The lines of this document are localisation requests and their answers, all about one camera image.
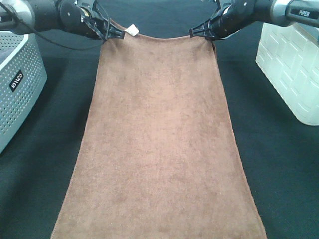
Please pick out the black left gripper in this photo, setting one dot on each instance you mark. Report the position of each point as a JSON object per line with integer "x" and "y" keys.
{"x": 83, "y": 17}

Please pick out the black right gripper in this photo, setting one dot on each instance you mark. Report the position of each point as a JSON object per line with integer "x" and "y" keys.
{"x": 230, "y": 17}

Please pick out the brown microfibre towel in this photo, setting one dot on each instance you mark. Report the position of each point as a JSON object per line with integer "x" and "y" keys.
{"x": 158, "y": 158}

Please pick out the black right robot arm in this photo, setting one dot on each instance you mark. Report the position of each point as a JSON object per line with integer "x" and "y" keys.
{"x": 285, "y": 12}

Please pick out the white plastic storage box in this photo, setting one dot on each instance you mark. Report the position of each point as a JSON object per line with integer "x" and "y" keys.
{"x": 289, "y": 58}

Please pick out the grey perforated laundry basket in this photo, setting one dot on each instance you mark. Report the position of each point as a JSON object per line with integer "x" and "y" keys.
{"x": 22, "y": 78}

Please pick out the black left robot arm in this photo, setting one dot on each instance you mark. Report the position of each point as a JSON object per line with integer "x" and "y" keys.
{"x": 31, "y": 16}

